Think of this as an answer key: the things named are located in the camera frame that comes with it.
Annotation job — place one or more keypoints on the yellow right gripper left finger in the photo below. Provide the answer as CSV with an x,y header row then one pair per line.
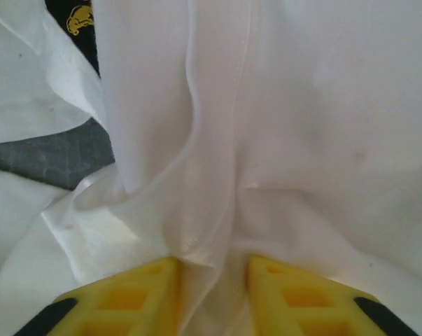
x,y
126,304

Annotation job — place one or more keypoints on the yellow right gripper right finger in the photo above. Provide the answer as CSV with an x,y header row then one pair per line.
x,y
301,308

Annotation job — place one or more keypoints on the white t-shirt with daisy print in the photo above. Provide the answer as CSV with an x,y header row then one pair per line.
x,y
301,105

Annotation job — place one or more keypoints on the black t-shirt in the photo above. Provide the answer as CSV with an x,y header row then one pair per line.
x,y
87,47

